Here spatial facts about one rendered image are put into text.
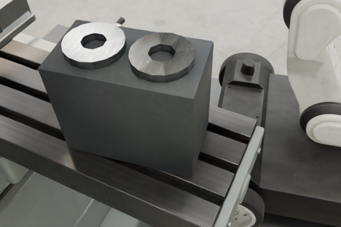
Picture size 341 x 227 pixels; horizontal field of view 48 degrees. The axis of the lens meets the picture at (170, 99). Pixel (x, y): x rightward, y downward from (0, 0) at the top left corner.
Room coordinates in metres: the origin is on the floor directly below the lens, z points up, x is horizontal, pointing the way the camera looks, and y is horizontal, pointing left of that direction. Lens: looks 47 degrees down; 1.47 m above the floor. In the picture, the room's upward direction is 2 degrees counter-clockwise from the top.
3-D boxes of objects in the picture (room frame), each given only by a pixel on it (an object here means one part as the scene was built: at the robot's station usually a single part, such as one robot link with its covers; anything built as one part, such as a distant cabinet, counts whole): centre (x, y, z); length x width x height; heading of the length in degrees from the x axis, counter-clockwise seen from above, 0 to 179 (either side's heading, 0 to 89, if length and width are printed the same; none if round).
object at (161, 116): (0.41, 0.06, 1.04); 0.22 x 0.12 x 0.20; 72
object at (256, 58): (1.00, -0.28, 0.50); 0.20 x 0.05 x 0.20; 75
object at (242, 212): (0.49, -0.14, 0.50); 0.20 x 0.05 x 0.20; 75
